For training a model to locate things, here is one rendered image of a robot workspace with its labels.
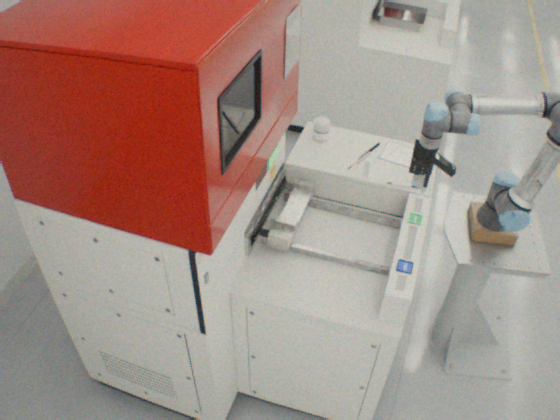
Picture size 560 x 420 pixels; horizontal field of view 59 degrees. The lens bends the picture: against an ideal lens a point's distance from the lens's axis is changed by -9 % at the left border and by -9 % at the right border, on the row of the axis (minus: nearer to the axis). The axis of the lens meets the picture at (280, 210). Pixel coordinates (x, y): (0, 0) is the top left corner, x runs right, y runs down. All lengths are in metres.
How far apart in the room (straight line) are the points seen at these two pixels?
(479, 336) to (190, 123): 2.10
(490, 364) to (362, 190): 1.23
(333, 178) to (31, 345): 1.82
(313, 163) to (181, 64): 1.20
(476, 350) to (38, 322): 2.37
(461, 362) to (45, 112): 2.27
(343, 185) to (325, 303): 0.56
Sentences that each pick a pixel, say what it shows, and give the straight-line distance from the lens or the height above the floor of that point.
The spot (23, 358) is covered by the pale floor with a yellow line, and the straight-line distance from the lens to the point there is 3.02.
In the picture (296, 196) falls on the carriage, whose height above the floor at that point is 0.88.
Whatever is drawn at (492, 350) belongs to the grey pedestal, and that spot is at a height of 0.01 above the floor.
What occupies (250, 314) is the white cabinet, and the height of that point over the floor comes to 0.73.
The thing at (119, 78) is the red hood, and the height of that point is 1.75.
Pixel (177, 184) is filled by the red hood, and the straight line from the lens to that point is 1.40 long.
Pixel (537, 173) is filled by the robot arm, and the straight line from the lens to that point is 2.02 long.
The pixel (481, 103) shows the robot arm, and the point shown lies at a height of 1.43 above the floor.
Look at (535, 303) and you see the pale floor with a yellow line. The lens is 3.34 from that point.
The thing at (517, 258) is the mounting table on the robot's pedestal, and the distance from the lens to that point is 2.31.
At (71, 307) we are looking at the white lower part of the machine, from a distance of 2.22.
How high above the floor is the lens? 2.34
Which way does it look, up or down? 42 degrees down
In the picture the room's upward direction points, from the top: 2 degrees clockwise
